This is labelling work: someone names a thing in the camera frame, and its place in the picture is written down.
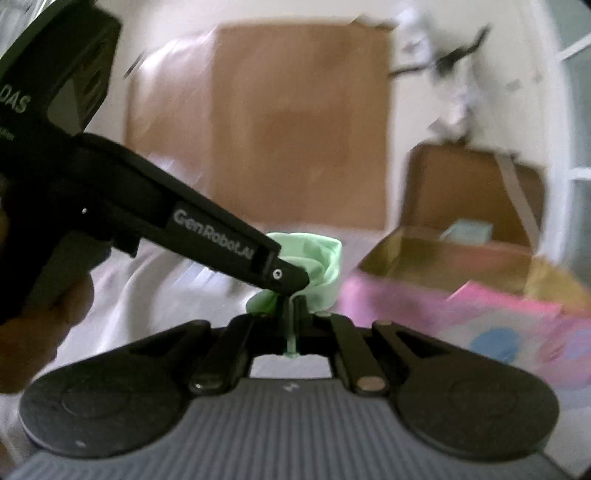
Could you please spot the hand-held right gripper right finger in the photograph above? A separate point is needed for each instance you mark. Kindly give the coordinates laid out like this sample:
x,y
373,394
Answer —
x,y
344,350

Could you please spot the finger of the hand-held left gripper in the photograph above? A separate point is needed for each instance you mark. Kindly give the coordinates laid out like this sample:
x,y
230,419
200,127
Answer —
x,y
212,230

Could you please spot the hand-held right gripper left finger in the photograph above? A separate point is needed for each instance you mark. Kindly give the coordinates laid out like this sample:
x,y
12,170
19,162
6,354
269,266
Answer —
x,y
244,341

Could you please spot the green cloth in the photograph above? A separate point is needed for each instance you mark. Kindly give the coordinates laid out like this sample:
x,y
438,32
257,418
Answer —
x,y
318,263

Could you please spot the pink tin box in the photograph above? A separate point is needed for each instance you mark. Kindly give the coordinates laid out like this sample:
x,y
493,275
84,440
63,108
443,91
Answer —
x,y
461,323

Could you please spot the person's left hand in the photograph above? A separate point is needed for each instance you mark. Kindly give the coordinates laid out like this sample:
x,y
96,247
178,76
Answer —
x,y
37,341

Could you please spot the grey floral bedsheet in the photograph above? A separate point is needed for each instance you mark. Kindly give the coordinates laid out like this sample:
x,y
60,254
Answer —
x,y
152,295

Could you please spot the wooden board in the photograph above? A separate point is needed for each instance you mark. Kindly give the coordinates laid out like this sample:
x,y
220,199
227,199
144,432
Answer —
x,y
300,129

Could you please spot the teal plastic cup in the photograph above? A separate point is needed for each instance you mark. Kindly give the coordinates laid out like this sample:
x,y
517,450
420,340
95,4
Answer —
x,y
468,233

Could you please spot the brown woven chair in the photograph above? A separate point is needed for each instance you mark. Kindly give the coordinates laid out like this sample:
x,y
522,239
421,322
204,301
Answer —
x,y
452,184

